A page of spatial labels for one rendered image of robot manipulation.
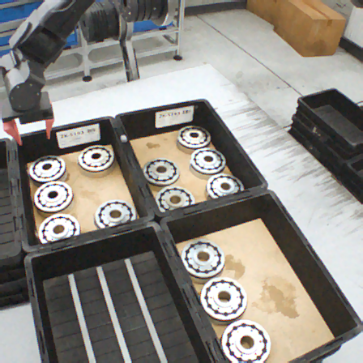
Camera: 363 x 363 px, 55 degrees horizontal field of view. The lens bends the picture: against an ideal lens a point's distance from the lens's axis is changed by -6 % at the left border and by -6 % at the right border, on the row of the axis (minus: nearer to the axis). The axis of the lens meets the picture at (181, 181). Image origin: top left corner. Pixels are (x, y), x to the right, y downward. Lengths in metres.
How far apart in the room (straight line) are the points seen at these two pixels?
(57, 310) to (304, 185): 0.89
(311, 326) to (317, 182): 0.61
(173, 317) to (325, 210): 0.66
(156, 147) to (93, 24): 0.79
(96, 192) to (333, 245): 0.72
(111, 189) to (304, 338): 0.61
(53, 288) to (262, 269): 0.49
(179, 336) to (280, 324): 0.22
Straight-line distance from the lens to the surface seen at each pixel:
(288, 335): 0.85
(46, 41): 0.71
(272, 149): 1.40
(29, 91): 0.66
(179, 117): 1.16
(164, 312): 0.82
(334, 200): 1.31
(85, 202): 1.00
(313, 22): 3.63
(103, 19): 1.75
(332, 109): 2.15
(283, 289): 0.89
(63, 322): 0.83
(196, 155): 1.07
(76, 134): 1.10
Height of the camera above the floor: 1.59
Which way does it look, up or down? 47 degrees down
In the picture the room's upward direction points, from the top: 5 degrees clockwise
